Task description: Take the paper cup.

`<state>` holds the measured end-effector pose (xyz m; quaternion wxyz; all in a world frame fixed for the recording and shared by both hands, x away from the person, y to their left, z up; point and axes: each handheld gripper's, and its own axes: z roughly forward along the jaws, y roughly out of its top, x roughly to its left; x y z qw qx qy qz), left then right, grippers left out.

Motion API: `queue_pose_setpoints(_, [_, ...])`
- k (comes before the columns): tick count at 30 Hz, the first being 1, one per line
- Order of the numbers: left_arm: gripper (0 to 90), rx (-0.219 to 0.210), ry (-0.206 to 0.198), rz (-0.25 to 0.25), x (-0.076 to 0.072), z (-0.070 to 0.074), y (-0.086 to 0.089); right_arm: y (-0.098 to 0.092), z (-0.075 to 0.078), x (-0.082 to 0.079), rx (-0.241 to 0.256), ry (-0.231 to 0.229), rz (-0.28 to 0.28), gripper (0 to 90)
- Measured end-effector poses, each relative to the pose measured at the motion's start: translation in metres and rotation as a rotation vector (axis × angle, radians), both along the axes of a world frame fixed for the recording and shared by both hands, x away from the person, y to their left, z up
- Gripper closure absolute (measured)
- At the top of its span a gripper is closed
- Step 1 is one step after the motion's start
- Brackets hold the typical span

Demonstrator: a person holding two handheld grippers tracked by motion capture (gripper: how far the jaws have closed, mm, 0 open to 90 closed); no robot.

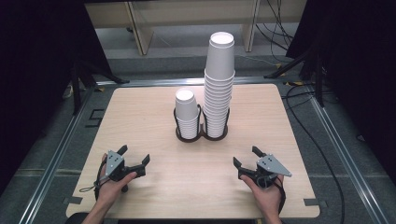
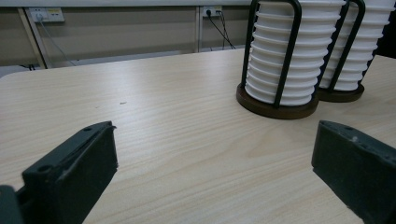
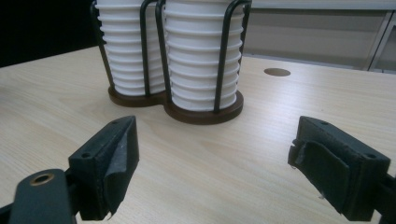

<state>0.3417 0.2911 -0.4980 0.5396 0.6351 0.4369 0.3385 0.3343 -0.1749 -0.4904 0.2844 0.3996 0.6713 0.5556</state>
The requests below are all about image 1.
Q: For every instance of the black metal stand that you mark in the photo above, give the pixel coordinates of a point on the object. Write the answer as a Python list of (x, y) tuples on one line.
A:
[(318, 77), (76, 90)]

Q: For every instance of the light wooden bench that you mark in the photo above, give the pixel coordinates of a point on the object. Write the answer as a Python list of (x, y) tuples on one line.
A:
[(140, 12)]

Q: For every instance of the black curtain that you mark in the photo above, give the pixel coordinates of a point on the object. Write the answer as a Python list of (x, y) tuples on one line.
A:
[(37, 62), (358, 62)]

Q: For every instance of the person's right hand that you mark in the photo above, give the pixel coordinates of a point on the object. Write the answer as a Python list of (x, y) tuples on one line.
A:
[(267, 199)]

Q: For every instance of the person's left hand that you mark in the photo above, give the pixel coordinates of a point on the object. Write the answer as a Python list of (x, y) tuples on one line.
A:
[(110, 189)]

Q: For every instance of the dark double cup holder rack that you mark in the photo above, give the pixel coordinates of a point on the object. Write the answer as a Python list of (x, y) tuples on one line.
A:
[(201, 133)]

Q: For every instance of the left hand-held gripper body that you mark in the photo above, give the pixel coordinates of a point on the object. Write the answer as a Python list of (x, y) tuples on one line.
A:
[(114, 163)]

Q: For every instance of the short stack of white cups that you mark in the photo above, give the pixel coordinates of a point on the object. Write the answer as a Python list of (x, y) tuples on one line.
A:
[(186, 105)]

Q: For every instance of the aluminium floor rail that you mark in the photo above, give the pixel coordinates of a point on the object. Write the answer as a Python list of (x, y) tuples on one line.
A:
[(155, 82), (345, 155), (53, 161)]

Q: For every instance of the tall stack of white cups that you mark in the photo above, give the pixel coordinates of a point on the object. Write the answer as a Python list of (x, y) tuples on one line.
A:
[(219, 62)]

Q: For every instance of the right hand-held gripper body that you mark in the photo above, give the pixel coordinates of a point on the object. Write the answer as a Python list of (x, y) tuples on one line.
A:
[(269, 166)]

